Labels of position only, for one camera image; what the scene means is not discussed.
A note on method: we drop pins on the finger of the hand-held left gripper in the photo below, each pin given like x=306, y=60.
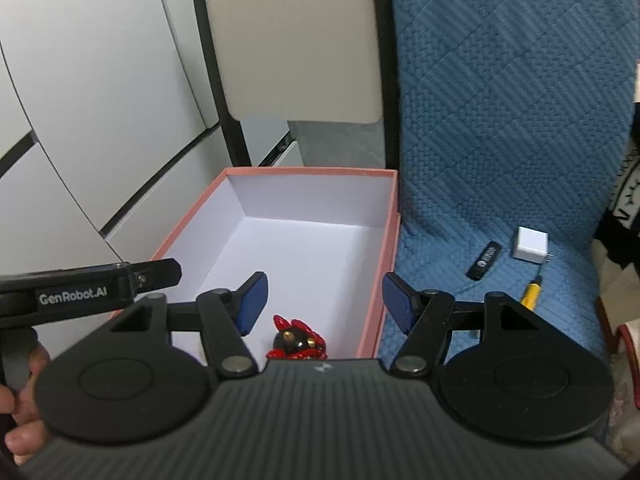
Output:
x=157, y=275

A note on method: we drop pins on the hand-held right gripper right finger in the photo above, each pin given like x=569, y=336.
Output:
x=397, y=305

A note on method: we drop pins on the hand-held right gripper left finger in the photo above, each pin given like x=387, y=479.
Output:
x=252, y=302

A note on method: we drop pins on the orange-edged white cardboard box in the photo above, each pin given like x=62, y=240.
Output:
x=300, y=240

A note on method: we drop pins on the white charger plug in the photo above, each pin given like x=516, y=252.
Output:
x=530, y=245

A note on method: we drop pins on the person's left hand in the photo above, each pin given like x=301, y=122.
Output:
x=22, y=410

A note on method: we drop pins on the red and black figurine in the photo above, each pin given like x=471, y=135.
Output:
x=297, y=340

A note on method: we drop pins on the black usb stick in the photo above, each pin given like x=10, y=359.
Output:
x=484, y=260

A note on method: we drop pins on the yellow screwdriver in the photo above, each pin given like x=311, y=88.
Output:
x=531, y=294

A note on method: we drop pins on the white cabinet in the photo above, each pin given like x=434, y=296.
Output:
x=100, y=110

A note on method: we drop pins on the blue quilted sofa cover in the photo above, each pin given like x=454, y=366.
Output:
x=500, y=110

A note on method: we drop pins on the cream and black printed cloth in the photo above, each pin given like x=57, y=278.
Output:
x=620, y=200

